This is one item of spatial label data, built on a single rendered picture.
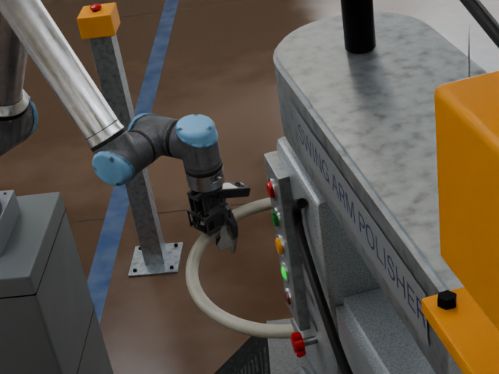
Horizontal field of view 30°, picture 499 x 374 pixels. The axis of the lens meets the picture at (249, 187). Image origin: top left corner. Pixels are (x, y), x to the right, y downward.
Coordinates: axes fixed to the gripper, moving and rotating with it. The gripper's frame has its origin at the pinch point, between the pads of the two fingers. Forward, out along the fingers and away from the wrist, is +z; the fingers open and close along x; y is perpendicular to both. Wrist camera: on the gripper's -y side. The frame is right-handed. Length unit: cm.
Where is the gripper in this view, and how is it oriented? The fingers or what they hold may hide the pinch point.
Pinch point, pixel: (226, 243)
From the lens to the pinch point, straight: 234.3
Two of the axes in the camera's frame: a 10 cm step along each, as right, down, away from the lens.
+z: 1.4, 8.1, 5.8
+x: 7.0, 3.3, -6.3
